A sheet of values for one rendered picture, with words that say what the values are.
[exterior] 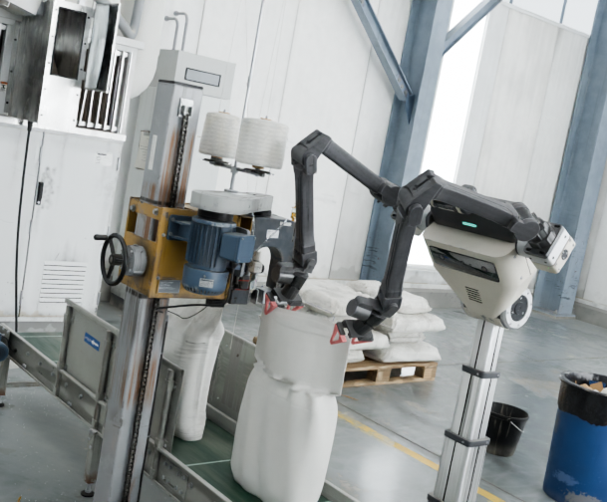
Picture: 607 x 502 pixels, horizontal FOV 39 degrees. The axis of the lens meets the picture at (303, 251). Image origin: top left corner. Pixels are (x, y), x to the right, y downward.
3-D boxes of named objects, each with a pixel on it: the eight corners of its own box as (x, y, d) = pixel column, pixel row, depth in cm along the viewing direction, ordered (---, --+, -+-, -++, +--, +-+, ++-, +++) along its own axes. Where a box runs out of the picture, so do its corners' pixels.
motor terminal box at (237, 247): (251, 269, 283) (257, 235, 282) (236, 271, 274) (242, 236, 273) (230, 264, 287) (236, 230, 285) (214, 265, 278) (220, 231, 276)
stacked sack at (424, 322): (449, 336, 656) (453, 318, 654) (387, 337, 613) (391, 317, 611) (408, 320, 689) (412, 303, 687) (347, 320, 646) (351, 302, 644)
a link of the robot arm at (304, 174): (319, 152, 276) (303, 143, 284) (303, 156, 273) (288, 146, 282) (320, 270, 295) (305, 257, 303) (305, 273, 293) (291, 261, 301)
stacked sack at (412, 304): (434, 317, 655) (438, 298, 653) (395, 317, 628) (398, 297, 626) (375, 295, 706) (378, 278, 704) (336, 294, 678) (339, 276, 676)
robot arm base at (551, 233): (542, 222, 269) (523, 253, 267) (531, 208, 264) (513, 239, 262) (565, 227, 263) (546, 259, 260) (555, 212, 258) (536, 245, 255)
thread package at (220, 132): (244, 162, 309) (251, 117, 307) (211, 157, 300) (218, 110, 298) (221, 157, 320) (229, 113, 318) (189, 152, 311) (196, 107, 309)
